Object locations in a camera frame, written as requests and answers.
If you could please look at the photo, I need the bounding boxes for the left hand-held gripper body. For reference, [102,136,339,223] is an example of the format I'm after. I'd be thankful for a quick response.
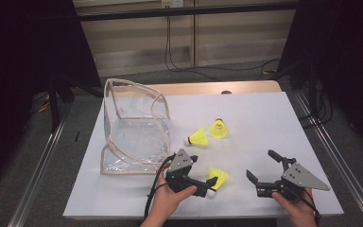
[164,148,210,199]

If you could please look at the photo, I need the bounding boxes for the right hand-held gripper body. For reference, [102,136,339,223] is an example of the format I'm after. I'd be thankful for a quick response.
[255,162,331,201]

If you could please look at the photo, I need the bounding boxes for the yellow shuttlecock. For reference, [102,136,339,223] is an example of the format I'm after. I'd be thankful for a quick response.
[209,117,229,140]
[206,166,231,200]
[183,127,210,148]

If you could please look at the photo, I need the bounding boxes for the clear bag with beige trim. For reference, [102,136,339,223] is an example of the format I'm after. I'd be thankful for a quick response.
[99,78,172,176]

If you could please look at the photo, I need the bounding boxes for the person's right hand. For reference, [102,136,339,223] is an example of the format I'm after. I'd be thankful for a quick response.
[271,188,320,223]

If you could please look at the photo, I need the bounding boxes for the person's left hand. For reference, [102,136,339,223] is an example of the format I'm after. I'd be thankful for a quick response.
[146,172,199,221]

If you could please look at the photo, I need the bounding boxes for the white table cover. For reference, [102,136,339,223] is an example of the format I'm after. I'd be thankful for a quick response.
[62,91,344,220]

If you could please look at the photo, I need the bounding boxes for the wooden table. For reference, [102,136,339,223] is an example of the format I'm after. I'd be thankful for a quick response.
[105,79,283,97]

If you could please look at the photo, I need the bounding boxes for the black metal stand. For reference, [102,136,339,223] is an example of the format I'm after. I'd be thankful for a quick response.
[306,56,318,119]
[48,75,77,133]

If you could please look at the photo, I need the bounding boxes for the dark curtain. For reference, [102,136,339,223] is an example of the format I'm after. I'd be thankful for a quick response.
[278,0,363,149]
[0,0,102,190]

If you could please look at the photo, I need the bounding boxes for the black horizontal bar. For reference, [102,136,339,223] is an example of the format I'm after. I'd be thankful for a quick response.
[75,1,301,23]

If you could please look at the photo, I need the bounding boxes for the right hand-held gripper black cable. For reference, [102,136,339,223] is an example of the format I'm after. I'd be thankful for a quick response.
[296,187,321,225]

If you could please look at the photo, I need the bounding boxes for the hand-held gripper black cable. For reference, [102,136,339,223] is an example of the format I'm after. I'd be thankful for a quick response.
[143,153,178,220]
[296,187,321,225]

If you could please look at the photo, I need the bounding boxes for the left hand-held gripper black cable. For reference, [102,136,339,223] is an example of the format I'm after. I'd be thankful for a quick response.
[143,153,178,220]

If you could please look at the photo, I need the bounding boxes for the metal floor rail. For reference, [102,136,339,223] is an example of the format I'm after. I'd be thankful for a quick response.
[294,93,363,227]
[8,107,72,227]

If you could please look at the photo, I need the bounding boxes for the black floor cables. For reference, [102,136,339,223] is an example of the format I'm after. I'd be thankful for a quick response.
[299,91,334,129]

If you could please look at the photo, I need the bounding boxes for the black wall cable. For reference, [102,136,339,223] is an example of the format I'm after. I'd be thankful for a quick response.
[164,15,225,82]
[167,15,282,74]

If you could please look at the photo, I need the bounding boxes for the white wall socket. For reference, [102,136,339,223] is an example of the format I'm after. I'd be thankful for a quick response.
[161,0,184,9]

